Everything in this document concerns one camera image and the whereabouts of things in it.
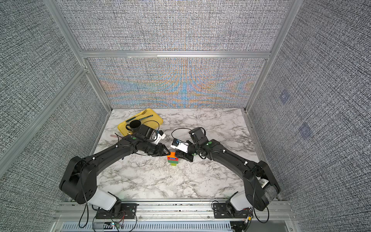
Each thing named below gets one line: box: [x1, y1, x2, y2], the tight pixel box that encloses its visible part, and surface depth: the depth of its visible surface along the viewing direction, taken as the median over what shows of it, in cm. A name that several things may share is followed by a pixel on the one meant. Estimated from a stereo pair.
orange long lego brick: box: [167, 151, 178, 159], surface depth 83 cm
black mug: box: [125, 119, 142, 132], surface depth 102 cm
